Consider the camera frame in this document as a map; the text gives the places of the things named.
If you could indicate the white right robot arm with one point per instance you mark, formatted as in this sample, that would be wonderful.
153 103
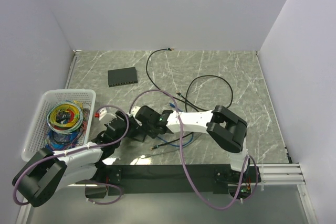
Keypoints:
226 128

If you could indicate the white plastic mesh basket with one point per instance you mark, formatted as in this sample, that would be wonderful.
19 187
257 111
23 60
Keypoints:
38 129

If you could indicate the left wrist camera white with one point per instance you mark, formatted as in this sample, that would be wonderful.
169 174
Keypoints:
104 116

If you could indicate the aluminium rail frame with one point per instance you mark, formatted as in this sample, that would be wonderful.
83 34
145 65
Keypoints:
281 174

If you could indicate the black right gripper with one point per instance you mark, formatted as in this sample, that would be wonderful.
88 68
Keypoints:
153 135

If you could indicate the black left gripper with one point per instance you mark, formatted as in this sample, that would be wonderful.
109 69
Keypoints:
122 115

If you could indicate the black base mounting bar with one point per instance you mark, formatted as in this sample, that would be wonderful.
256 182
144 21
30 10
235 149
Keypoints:
146 179

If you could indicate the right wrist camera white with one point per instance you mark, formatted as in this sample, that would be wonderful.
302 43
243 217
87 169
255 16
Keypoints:
134 111

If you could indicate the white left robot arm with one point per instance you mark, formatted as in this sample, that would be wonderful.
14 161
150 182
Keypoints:
49 171

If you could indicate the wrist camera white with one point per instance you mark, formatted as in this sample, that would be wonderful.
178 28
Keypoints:
134 111
104 116

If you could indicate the dark grey network switch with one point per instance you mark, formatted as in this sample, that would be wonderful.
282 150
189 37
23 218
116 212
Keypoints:
136 132

